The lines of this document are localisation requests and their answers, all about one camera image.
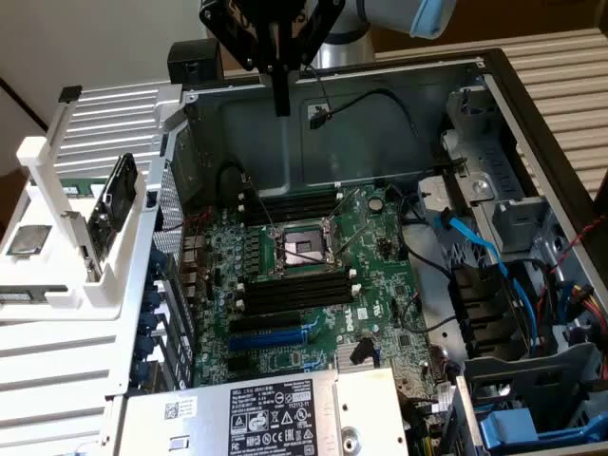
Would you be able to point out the green motherboard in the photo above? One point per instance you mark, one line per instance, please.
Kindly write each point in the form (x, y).
(380, 294)

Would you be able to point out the graphics card with black cooler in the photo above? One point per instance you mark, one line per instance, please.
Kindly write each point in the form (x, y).
(119, 190)

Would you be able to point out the black plastic air duct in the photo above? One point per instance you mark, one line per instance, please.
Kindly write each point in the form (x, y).
(484, 304)

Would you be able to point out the metal locking lever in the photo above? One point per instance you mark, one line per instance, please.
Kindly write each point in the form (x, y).
(313, 259)
(260, 204)

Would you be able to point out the silver finned heatsink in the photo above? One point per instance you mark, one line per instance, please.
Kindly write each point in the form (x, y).
(346, 358)

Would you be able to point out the black RAM slot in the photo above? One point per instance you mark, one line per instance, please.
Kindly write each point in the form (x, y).
(292, 201)
(292, 194)
(297, 279)
(292, 216)
(302, 305)
(300, 296)
(292, 209)
(298, 287)

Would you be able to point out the open black PC case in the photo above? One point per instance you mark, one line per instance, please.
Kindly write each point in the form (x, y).
(266, 142)

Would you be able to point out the silver rear port block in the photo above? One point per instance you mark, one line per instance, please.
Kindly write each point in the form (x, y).
(194, 258)
(194, 242)
(194, 278)
(195, 290)

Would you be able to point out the blue card retainer clip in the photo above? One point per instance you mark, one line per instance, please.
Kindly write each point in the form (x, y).
(153, 297)
(148, 319)
(161, 262)
(145, 345)
(141, 371)

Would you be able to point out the blue plastic disk bay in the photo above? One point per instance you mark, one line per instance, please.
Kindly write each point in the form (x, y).
(513, 423)

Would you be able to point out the long black expansion slot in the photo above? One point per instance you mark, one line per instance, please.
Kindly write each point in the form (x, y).
(266, 323)

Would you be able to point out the black box device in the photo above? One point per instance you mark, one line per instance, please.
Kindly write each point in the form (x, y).
(195, 62)

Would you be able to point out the small black rack pad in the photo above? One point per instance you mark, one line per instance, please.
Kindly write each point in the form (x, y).
(70, 94)

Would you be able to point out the grey metal disk bay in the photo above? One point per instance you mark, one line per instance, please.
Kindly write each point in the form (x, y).
(494, 157)

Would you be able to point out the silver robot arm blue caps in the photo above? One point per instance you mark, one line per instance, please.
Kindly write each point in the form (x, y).
(347, 47)

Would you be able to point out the silver coin battery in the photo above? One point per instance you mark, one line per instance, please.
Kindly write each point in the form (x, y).
(376, 203)

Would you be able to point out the blue expansion slot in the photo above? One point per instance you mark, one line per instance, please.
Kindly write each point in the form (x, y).
(266, 339)

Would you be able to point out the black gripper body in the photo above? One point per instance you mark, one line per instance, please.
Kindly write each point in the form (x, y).
(280, 14)

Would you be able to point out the CPU socket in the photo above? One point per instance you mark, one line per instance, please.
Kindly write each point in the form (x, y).
(304, 247)

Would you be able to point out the short black expansion slot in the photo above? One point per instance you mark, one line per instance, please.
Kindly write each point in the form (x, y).
(237, 364)

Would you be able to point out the silver power supply with label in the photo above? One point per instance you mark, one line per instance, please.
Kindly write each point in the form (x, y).
(214, 418)

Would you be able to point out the white parts rack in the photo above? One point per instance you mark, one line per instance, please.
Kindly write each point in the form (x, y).
(109, 294)

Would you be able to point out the plain brown cardboard box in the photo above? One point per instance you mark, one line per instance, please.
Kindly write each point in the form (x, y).
(522, 19)

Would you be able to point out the silver CPU chip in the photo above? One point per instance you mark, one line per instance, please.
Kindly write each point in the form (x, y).
(29, 240)

